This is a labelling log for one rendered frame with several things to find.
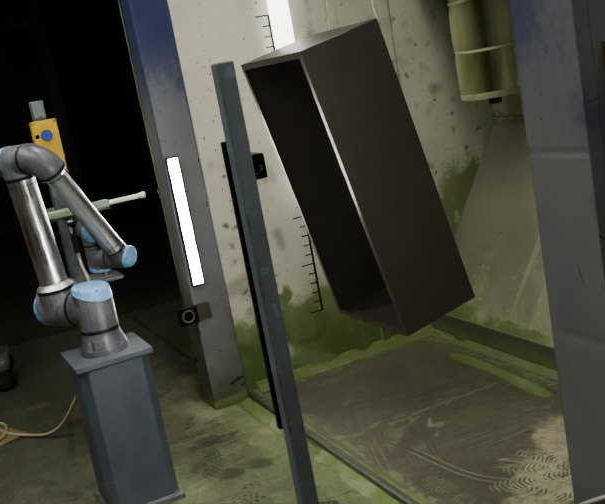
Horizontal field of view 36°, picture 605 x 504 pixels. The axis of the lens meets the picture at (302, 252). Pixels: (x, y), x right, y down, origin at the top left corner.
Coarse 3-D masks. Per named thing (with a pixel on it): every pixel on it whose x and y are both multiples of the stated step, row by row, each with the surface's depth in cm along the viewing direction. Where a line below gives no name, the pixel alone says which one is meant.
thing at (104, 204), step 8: (144, 192) 434; (104, 200) 426; (112, 200) 429; (120, 200) 430; (128, 200) 432; (64, 208) 422; (96, 208) 425; (104, 208) 427; (48, 216) 416; (56, 216) 418; (64, 216) 419; (72, 240) 423; (80, 248) 426
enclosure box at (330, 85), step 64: (256, 64) 376; (320, 64) 341; (384, 64) 352; (320, 128) 410; (384, 128) 355; (320, 192) 413; (384, 192) 358; (320, 256) 416; (384, 256) 361; (448, 256) 373; (384, 320) 394
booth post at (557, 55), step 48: (528, 0) 176; (576, 0) 166; (528, 48) 179; (576, 48) 167; (528, 96) 183; (576, 96) 170; (528, 144) 186; (576, 144) 174; (576, 192) 177; (576, 240) 181; (576, 288) 184; (576, 336) 188; (576, 384) 192; (576, 432) 196; (576, 480) 200
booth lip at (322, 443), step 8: (256, 400) 455; (264, 400) 449; (272, 408) 437; (312, 432) 400; (312, 440) 397; (320, 440) 390; (328, 448) 382; (336, 448) 380; (336, 456) 376; (344, 456) 371; (352, 464) 363; (360, 464) 361; (360, 472) 357; (368, 472) 353; (368, 480) 352; (376, 480) 346; (384, 480) 344; (384, 488) 340; (392, 488) 337; (392, 496) 335; (400, 496) 330; (408, 496) 329
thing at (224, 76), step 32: (224, 64) 238; (224, 96) 239; (224, 128) 244; (256, 192) 246; (256, 224) 247; (256, 256) 248; (256, 288) 253; (288, 352) 255; (288, 384) 257; (288, 416) 258; (288, 448) 262
